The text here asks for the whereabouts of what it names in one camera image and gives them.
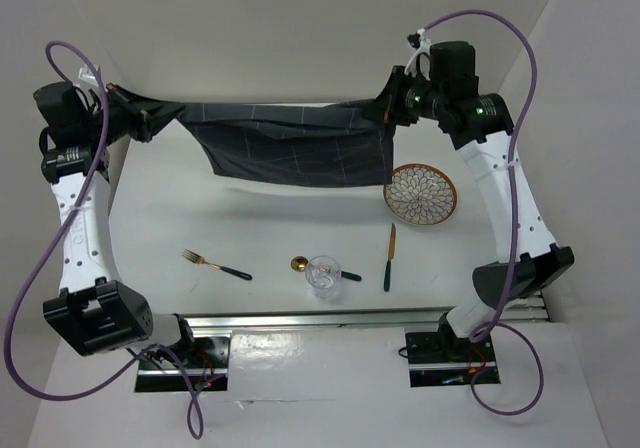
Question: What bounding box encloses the aluminium rail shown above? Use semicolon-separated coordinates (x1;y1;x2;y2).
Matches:
183;308;445;330
503;293;550;323

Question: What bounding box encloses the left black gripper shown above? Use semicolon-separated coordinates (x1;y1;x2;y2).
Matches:
82;83;182;147

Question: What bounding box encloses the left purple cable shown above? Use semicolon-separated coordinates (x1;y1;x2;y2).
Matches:
3;41;214;439

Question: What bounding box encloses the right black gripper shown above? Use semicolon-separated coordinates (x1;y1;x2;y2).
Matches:
364;64;446;126

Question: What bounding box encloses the gold fork green handle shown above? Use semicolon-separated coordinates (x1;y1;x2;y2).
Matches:
182;249;253;281

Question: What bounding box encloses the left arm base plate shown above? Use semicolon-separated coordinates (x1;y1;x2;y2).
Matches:
134;334;231;393

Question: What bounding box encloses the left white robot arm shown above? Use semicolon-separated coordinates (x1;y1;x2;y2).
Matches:
34;82;198;367

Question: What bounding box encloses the floral patterned ceramic plate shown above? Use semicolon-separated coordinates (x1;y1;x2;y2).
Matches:
383;163;458;226

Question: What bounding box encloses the gold spoon green handle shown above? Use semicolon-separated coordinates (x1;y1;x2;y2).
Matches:
290;256;362;282

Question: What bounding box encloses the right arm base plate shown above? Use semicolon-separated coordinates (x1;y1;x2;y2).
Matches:
398;329;501;388

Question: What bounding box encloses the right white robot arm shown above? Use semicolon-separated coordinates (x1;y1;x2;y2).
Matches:
363;37;575;360

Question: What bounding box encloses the dark grey checked napkin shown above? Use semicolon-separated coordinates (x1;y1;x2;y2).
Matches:
175;100;395;188

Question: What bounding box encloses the aluminium front rail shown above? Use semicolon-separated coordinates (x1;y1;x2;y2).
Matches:
183;308;445;330

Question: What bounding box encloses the gold knife green handle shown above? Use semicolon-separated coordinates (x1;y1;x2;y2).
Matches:
383;223;396;292

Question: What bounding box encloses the clear drinking glass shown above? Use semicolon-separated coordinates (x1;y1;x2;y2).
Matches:
304;255;342;300

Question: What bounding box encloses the aluminium right side rail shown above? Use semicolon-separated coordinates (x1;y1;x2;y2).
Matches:
503;293;550;323

